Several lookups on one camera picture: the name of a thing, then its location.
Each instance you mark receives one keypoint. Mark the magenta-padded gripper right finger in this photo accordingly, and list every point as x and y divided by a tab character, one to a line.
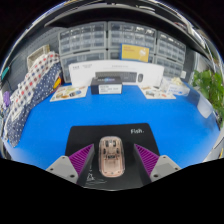
165	166

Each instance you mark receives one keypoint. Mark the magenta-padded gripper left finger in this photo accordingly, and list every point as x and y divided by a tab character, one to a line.
61	166

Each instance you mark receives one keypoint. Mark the black mouse pad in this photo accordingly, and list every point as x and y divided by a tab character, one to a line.
83	136

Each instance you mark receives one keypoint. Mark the printed picture card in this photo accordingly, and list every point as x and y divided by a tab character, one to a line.
69	93
156	92

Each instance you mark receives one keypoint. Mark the white tissue pack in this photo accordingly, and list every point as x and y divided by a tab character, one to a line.
176	88

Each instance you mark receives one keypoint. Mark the checked and dotted cloth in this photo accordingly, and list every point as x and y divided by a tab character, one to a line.
30	90

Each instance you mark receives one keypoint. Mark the purple bag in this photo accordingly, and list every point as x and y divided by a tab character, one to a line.
6	99

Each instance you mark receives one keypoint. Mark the potted green plant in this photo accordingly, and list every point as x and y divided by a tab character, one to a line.
210	90

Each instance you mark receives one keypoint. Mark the small dark box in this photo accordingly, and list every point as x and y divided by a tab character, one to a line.
106	86

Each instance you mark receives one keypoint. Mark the long white keyboard box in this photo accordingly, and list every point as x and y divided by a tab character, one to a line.
81	71

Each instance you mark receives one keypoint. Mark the teal plastic bin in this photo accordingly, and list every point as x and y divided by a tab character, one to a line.
5	73

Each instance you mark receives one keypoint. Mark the grey plastic drawer cabinet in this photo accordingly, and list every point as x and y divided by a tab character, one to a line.
81	40
131	33
171	53

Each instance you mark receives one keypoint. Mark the white woven basket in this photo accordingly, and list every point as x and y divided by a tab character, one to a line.
37	55

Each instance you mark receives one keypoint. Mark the yellow and blue box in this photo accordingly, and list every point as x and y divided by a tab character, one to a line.
135	52

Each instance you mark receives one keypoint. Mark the dark wall shelf unit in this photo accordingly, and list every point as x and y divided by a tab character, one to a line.
100	15

